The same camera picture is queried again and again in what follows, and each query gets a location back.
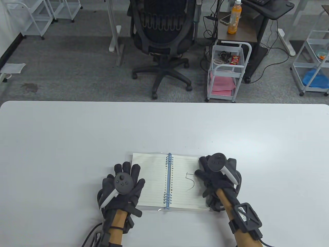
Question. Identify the blue cloth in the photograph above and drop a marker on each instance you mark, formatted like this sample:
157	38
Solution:
314	78

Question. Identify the blue spiral lined notebook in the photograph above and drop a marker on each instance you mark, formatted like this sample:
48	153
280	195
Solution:
154	180

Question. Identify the black desk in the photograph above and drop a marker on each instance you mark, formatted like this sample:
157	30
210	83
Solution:
279	10

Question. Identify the person's left forearm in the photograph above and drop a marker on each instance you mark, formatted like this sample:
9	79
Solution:
117	218

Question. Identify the red snack packet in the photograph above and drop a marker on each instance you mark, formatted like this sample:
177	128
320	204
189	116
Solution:
235	60

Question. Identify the small white rolling cart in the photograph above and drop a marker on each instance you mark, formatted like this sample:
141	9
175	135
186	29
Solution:
237	74

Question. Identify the orange packet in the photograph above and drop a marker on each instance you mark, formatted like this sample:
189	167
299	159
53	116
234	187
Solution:
322	54

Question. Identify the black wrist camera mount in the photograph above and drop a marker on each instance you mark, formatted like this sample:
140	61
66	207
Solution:
245	218
104	238

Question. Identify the black keyboard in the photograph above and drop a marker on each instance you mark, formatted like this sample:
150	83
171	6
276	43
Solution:
259	2

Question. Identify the white smartphone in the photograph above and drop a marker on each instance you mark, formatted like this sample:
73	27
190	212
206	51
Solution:
225	19

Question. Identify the black computer tower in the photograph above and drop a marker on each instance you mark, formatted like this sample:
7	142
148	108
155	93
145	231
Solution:
257	61

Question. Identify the orange drink bottle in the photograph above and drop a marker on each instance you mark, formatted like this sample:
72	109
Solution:
234	20

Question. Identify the black mesh office chair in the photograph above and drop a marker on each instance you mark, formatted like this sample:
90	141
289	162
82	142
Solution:
162	31

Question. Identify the grey white handheld controller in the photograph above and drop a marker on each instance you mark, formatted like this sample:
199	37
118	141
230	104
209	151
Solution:
217	160
122	182

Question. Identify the pink cloth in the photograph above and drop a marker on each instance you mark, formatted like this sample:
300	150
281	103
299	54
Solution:
221	83

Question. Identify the person's left hand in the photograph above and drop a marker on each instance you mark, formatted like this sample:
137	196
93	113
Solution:
127	167

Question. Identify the person's right forearm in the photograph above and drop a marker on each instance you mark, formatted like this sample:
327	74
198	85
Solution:
225	198

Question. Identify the person's right hand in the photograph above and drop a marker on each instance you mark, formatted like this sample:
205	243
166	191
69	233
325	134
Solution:
210	180

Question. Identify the brown side table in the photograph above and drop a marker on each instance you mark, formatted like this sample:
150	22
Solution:
246	33

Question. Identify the white cloth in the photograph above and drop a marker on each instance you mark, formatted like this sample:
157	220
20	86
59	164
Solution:
12	68

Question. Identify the white desk leg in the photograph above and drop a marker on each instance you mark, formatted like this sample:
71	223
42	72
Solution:
285	41
113	31

